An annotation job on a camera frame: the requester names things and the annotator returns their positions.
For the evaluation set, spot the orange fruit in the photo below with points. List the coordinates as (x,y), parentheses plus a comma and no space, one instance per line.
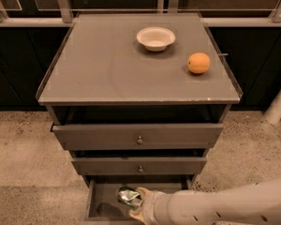
(198,62)

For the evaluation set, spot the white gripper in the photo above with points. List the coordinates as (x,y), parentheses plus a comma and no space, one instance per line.
(152,205)

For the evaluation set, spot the top drawer brass knob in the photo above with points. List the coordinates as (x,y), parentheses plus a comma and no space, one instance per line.
(140,140)

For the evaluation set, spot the bottom grey drawer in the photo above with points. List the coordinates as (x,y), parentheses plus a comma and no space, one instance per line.
(103,207)

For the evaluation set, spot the white paper bowl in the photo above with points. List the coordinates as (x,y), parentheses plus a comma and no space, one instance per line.
(155,39)

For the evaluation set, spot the top grey drawer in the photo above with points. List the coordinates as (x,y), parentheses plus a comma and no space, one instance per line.
(124,136)

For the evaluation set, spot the grey drawer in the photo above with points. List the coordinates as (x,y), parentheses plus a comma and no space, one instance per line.
(124,136)
(129,165)
(103,207)

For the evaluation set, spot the metal railing frame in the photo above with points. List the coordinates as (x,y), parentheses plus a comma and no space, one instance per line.
(214,13)

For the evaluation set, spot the grey drawer cabinet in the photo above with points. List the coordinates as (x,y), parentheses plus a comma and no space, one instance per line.
(102,75)

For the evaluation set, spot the crushed green can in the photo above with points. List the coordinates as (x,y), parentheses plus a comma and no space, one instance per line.
(130,197)

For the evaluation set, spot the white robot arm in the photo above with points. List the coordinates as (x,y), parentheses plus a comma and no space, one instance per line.
(241,183)

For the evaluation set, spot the middle grey drawer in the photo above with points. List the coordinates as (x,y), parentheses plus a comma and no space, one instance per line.
(129,165)

